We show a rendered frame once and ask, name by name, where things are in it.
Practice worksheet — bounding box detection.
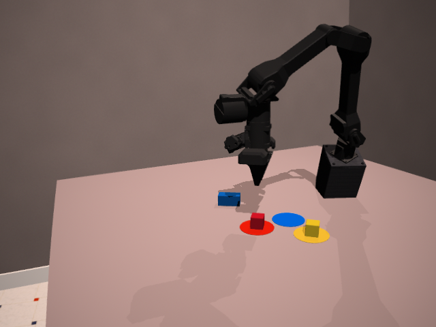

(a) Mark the yellow cube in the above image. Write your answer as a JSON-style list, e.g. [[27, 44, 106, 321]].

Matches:
[[305, 219, 320, 238]]

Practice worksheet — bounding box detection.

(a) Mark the blue block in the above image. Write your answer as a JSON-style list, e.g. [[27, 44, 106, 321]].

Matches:
[[218, 192, 240, 206]]

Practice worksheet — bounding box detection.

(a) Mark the red cube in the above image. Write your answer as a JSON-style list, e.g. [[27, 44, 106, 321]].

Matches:
[[250, 213, 265, 230]]

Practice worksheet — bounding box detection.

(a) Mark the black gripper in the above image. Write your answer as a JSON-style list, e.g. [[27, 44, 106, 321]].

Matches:
[[238, 121, 275, 186]]

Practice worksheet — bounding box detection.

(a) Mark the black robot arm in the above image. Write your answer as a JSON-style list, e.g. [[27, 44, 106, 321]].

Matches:
[[214, 24, 371, 164]]

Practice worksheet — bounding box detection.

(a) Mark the yellow circle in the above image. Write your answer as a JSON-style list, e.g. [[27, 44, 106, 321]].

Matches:
[[294, 226, 330, 243]]

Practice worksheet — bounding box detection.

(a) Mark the red circle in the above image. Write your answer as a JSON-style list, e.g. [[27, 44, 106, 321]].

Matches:
[[240, 220, 275, 235]]

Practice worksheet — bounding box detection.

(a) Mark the blue circle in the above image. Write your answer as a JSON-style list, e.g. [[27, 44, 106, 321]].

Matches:
[[272, 213, 305, 227]]

